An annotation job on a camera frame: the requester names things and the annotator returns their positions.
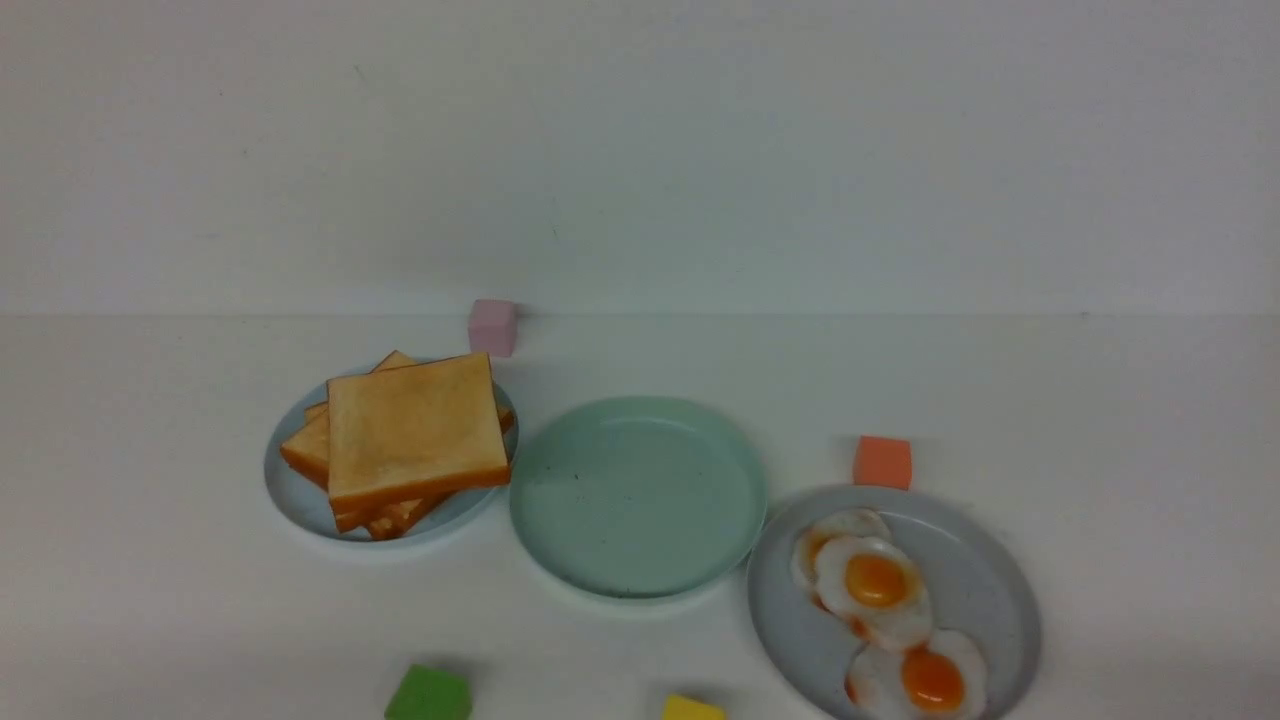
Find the fried egg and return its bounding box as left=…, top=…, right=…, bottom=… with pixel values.
left=814, top=536, right=934, bottom=652
left=845, top=629, right=989, bottom=719
left=790, top=507, right=893, bottom=612

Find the mint green center plate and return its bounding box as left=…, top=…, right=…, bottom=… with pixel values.
left=509, top=396, right=769, bottom=603

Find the pink foam cube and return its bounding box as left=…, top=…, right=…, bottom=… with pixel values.
left=467, top=299, right=518, bottom=357

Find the orange foam cube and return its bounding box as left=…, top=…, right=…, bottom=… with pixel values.
left=851, top=436, right=913, bottom=491

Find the yellow foam cube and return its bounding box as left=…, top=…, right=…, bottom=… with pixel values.
left=660, top=694, right=728, bottom=720

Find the light blue bread plate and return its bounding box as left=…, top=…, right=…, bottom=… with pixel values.
left=262, top=363, right=518, bottom=552

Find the green foam cube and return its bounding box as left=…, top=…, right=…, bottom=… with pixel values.
left=383, top=664, right=474, bottom=720

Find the grey egg plate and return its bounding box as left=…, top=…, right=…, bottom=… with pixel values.
left=745, top=486, right=1042, bottom=719

